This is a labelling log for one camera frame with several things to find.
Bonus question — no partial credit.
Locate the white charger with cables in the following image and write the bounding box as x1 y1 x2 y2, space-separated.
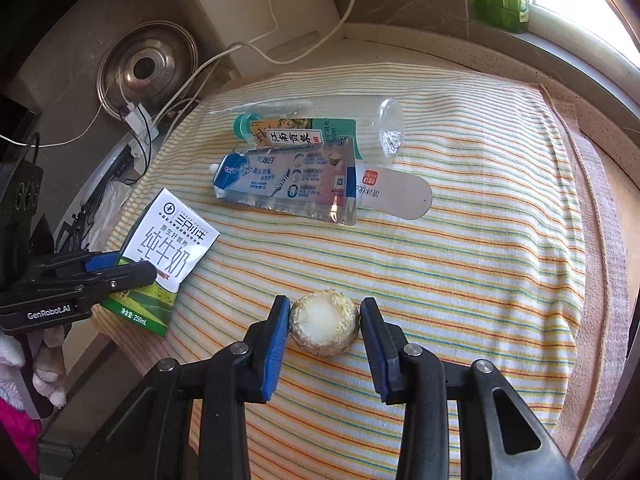
125 102 161 141

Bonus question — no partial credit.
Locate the steel pot lid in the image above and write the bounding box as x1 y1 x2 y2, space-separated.
96 27 198 121

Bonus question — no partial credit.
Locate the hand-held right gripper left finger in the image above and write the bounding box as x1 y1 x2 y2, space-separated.
102 295 292 480

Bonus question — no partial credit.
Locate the green white milk carton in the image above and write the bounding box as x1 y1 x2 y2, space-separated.
100 187 222 337

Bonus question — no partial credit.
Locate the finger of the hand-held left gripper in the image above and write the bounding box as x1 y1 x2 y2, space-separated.
30 251 126 281
75 260 157 301

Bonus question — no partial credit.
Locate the clear plastic bottle teal cap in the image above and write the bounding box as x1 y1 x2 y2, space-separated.
207 96 405 166

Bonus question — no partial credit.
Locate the white oval paper tag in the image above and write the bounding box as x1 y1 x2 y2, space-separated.
354 160 433 222

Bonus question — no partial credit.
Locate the white cable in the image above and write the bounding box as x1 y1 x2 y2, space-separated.
0 100 131 148
152 0 281 126
240 0 358 66

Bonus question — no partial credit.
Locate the striped folded cloth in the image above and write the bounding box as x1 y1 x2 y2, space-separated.
95 60 631 480

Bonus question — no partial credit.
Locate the person's left hand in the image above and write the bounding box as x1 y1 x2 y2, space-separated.
0 322 68 408

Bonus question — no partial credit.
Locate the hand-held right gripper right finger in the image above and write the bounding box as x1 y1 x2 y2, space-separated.
360 297 576 480

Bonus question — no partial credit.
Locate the toothpaste tube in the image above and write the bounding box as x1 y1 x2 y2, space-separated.
209 136 358 226

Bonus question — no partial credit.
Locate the magenta garment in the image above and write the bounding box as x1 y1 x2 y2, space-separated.
0 395 43 476

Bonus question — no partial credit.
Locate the round foil-wrapped pastry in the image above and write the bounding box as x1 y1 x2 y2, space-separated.
289 290 361 358

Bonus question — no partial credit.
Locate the ring light with stand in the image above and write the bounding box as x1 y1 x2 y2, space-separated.
75 140 136 211

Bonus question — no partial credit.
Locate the white cutting board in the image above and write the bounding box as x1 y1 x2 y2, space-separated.
172 0 346 78

